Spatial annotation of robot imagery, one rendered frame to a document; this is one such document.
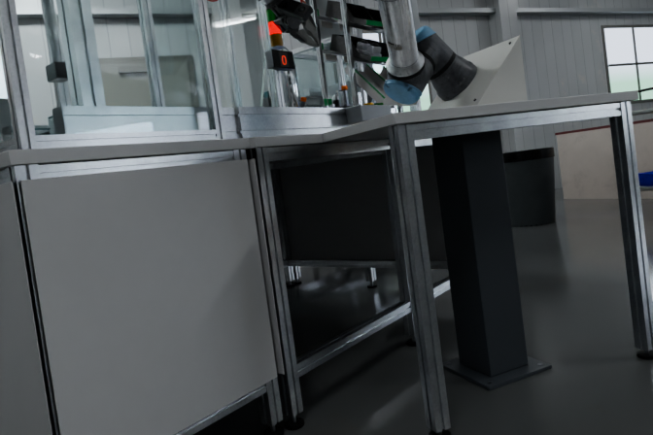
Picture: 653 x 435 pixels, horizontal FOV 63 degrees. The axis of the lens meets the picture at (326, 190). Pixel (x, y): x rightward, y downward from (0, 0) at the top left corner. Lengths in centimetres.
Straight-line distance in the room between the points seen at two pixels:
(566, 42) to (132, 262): 831
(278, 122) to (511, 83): 73
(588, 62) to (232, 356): 842
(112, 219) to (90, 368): 31
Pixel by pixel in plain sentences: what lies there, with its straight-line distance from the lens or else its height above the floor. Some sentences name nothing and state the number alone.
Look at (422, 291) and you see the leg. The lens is 140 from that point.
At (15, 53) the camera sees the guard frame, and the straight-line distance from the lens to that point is 127.
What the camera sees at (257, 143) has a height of 84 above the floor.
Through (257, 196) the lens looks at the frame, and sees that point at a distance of 153.
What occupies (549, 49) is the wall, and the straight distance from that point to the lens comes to 881.
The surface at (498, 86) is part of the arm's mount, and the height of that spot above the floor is 92.
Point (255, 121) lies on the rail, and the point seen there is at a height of 91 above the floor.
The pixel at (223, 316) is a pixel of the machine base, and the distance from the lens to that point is 145.
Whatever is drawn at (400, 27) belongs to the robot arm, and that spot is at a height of 110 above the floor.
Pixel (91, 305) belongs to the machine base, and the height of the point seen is 52.
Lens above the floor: 74
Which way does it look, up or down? 2 degrees down
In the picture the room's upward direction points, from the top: 8 degrees counter-clockwise
